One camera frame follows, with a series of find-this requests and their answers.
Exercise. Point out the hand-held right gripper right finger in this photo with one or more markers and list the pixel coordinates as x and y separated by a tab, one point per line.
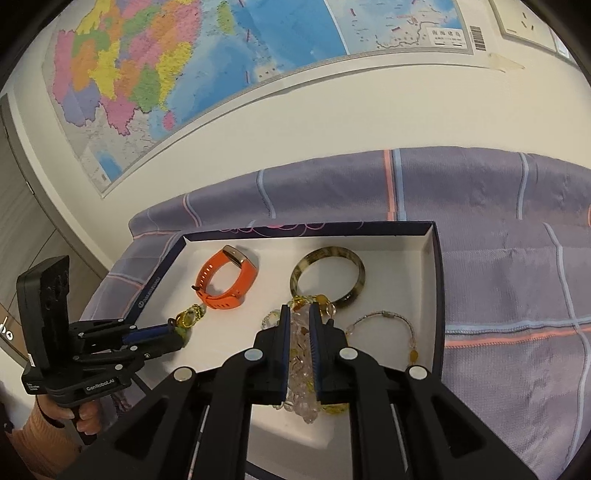
316	350

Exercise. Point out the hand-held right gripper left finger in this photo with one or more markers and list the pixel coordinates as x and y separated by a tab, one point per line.
284	350

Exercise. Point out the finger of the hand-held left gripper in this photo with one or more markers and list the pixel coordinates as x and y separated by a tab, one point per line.
157	351
147	333

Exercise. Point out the orange smart band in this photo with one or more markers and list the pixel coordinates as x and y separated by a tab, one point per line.
231	300

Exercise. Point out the tortoiseshell bangle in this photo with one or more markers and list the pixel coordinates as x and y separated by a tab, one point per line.
355	281

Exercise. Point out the dark blue jewelry box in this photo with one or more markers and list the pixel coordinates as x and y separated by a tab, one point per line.
277	254

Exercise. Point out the person's left forearm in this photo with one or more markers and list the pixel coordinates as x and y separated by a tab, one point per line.
41	447

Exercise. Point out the person's left hand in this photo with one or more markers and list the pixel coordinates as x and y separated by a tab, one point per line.
92	415

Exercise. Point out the purple plaid blanket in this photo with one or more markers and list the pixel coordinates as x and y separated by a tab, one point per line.
508	277

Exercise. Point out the clear tape strip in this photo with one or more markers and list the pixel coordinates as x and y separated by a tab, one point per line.
505	62

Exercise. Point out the colourful wall map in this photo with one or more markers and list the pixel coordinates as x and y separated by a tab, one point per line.
184	69

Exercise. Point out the white wall socket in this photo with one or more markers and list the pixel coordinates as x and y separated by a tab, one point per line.
561	44
521	23

